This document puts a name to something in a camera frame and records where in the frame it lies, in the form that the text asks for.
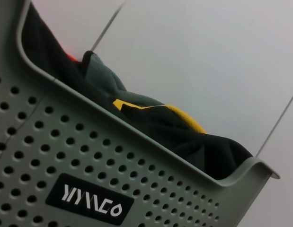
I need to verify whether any orange red cloth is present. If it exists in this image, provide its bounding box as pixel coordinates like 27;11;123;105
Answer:
64;52;82;63

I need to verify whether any grey yellow towel black trim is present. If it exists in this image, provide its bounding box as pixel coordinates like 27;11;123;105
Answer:
81;50;206;135

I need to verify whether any black cloth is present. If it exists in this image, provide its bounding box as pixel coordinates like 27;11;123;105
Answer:
22;2;254;181

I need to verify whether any grey perforated plastic storage box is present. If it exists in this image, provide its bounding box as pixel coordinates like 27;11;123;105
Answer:
0;0;281;227

